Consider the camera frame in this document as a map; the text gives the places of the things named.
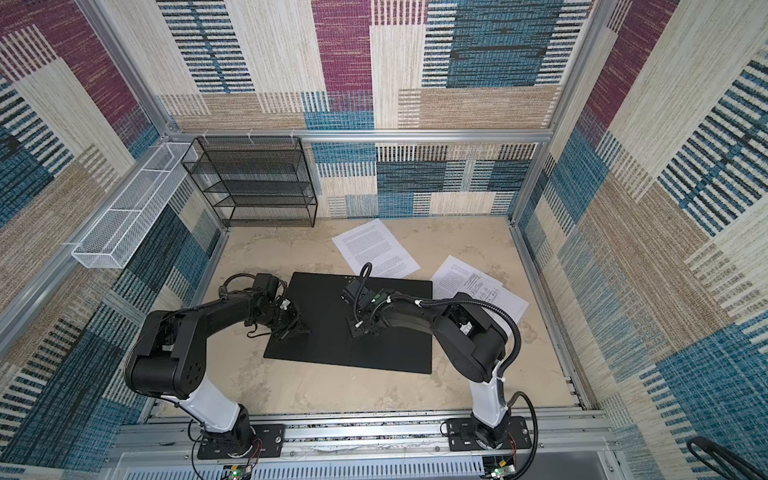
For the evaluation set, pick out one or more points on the black object bottom right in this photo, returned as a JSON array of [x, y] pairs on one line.
[[722, 461]]

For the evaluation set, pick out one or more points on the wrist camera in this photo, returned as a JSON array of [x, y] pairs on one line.
[[268, 285], [357, 295]]

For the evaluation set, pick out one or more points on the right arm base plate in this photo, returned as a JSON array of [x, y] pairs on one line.
[[469, 434]]

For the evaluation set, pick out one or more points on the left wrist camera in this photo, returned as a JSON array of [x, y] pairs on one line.
[[268, 285]]

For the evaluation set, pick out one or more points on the white text paper sheet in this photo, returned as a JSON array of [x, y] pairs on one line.
[[374, 243]]

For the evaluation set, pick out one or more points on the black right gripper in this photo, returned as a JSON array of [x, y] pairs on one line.
[[356, 328]]

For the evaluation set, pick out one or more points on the aluminium front rail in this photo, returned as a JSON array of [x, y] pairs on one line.
[[569, 443]]

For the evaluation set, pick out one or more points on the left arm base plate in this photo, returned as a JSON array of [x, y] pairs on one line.
[[262, 440]]

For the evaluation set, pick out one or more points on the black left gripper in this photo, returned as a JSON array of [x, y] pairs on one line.
[[296, 324]]

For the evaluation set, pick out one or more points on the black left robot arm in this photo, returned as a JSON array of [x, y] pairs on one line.
[[168, 360]]

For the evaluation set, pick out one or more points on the red folder black inside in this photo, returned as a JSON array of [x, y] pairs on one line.
[[333, 339]]

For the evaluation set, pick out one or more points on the white wire mesh basket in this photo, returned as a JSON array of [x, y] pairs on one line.
[[113, 240]]

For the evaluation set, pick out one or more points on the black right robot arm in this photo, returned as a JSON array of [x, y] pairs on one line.
[[480, 339]]

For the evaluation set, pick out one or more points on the white diagram paper sheet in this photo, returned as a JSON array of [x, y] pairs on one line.
[[513, 305]]

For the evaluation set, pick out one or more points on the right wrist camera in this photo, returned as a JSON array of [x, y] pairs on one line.
[[357, 295]]

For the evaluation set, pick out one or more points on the black wire mesh shelf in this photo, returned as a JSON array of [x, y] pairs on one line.
[[254, 181]]

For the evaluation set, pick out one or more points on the white paper sheet underneath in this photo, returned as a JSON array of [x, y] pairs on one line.
[[455, 276]]

